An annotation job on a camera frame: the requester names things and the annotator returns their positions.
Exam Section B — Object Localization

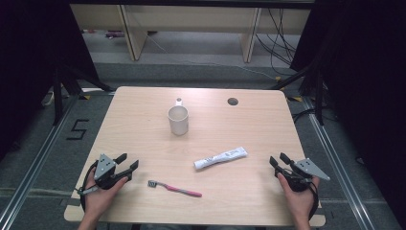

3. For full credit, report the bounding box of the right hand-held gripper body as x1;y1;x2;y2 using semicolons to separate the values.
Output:
282;158;331;193

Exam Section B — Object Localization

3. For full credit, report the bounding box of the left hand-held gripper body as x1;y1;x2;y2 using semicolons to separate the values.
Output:
93;153;129;191

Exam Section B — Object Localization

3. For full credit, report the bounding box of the pink toothbrush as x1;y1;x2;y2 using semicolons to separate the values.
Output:
147;179;203;198

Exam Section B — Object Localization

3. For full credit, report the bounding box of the white toothpaste tube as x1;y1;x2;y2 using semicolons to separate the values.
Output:
193;146;249;171

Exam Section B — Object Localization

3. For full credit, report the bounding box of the white cup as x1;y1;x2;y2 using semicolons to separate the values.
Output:
168;98;190;136

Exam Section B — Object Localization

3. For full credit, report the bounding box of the person's left hand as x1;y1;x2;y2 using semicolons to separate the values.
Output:
83;167;129;221

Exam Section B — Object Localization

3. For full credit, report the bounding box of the person's right hand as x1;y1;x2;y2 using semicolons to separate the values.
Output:
277;172;321;221

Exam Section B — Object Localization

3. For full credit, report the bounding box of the black metal stand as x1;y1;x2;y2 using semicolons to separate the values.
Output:
270;61;326;127
52;63;115;127

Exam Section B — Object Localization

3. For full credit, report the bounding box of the black curtain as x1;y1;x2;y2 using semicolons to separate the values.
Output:
0;0;101;161
289;0;406;221

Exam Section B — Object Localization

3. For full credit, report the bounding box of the light wooden desk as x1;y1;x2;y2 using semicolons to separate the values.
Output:
70;3;312;63

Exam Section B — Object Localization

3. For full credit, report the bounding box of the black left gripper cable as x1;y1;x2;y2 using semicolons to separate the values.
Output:
79;160;99;213

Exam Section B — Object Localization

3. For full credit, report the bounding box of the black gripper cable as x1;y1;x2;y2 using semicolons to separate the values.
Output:
307;182;320;221
79;160;99;213

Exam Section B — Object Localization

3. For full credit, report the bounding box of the grey cable plug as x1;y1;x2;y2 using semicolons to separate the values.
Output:
74;186;100;196

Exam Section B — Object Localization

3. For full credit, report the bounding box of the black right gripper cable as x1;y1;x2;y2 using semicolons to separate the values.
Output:
307;182;320;221

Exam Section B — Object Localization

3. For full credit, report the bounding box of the metal floor rail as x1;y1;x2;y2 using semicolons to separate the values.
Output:
0;95;80;230
302;96;375;230

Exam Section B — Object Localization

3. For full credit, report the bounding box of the black floor cable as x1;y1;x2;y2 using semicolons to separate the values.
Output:
292;107;318;125

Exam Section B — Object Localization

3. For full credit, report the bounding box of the bundle of black cables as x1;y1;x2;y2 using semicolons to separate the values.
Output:
254;8;299;77

